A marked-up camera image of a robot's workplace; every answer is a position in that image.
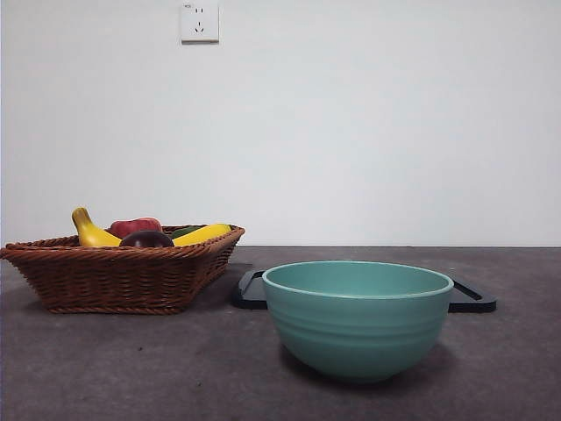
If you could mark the dark red plum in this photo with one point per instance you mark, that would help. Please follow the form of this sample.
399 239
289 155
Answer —
146 240

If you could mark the teal ceramic bowl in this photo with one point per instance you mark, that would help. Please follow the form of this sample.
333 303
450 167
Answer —
359 329

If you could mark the dark green rectangular tray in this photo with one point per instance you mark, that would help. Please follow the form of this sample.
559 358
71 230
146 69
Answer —
250 300

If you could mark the green avocado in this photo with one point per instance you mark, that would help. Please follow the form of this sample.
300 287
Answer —
182 231

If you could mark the red apple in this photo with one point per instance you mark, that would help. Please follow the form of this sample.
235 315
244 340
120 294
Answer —
136 226

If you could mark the brown wicker basket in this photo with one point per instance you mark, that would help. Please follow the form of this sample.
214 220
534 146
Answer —
118 280

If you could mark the yellow banana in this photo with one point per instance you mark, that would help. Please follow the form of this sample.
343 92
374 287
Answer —
94 234

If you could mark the white wall socket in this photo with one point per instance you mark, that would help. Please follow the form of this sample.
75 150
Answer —
200 22

